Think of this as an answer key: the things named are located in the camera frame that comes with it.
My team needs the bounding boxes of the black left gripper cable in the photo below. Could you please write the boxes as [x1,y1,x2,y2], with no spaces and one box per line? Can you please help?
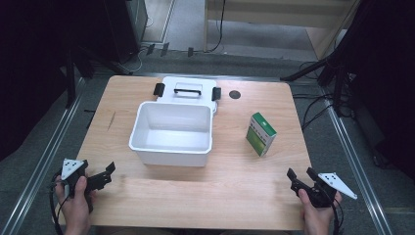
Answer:
[48,170,70,235]

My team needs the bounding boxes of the person's left hand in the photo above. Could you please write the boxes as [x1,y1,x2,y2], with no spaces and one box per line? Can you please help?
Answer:
[54,175,98,235]

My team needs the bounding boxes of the white box lid black handle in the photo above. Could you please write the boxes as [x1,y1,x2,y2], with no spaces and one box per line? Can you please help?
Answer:
[153,75,222,115]

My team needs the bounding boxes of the white plastic storage box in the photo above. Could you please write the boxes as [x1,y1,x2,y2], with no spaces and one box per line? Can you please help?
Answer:
[128,100,213,167]

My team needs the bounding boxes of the black hanging cable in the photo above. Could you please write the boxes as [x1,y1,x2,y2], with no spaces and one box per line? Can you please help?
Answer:
[205,0,227,54]

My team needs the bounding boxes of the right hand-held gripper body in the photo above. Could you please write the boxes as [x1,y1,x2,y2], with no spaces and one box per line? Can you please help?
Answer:
[305,171,358,209]

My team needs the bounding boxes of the light wooden furniture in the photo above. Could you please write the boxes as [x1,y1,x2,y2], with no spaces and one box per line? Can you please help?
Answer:
[203,0,362,61]

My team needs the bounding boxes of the black floor cables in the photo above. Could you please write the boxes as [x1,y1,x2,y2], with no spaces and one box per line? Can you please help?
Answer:
[291,60,356,132]

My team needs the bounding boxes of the black cabinet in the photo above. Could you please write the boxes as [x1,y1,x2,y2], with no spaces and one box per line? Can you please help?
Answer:
[103,0,149,65]

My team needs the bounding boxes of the green and white carton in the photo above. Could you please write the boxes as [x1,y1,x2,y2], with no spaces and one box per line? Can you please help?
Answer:
[245,112,278,158]

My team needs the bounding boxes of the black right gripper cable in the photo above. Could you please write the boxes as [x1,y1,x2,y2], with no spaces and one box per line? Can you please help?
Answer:
[330,195,346,235]

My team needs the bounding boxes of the dark curtain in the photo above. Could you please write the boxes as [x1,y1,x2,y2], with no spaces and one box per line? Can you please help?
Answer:
[326,0,415,180]
[0,0,109,163]

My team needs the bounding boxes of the black stand with legs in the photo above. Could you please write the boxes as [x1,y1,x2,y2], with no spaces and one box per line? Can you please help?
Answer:
[64,45,134,110]
[279,53,355,118]

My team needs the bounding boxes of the person's right hand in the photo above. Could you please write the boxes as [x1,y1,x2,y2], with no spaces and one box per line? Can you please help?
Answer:
[298,188,344,235]

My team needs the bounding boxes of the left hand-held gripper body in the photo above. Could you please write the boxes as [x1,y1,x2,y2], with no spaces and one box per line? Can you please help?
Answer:
[60,158,96,213]

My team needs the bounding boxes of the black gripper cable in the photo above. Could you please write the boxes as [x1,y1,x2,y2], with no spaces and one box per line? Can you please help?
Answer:
[330,195,346,235]
[48,170,70,235]

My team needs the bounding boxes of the metal floor rail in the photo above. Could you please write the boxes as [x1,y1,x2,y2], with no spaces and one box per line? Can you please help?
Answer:
[320,87,394,235]
[0,76,88,235]

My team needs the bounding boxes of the white floor cable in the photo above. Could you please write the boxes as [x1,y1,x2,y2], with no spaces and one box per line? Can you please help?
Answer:
[129,15,155,74]

